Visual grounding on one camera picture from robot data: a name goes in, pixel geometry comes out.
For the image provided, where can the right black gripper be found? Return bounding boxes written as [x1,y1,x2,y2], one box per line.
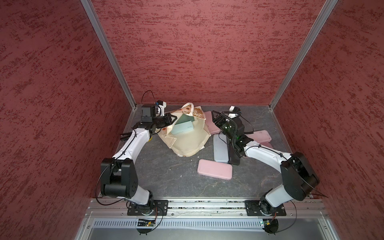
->
[211,110,236,143]

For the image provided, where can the pink pencil case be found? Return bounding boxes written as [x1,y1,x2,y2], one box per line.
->
[198,159,233,180]
[246,130,272,144]
[260,143,273,149]
[204,111,221,135]

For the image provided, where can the printed canvas tote bag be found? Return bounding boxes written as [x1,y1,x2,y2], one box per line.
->
[159,103,211,157]

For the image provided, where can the white pencil case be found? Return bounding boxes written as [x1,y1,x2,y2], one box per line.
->
[213,133,229,164]

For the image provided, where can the black pencil case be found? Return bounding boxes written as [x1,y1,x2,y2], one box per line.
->
[228,143,241,166]

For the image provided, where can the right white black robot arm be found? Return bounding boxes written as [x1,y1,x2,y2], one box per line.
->
[212,107,320,216]

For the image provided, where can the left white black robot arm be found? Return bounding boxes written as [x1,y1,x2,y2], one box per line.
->
[96,101,178,216]

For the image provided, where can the dark green pencil case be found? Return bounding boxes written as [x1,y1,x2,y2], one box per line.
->
[176,114,195,125]

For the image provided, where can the light mint pencil case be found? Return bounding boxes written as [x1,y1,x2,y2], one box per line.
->
[171,121,194,135]

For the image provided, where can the black scissors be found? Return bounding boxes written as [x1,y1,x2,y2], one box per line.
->
[120,132,136,142]

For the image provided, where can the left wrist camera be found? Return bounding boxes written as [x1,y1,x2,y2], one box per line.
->
[156,100,167,118]

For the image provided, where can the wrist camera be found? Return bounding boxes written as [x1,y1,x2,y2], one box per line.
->
[156,100,167,118]
[228,106,241,119]

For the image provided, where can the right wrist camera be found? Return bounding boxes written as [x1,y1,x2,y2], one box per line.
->
[228,106,241,119]

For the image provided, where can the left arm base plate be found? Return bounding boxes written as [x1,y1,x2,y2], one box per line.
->
[127,200,169,217]

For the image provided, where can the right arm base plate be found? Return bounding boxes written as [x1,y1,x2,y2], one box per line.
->
[244,200,287,217]

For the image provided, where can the aluminium mounting rail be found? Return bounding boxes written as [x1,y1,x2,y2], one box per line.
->
[85,198,329,220]

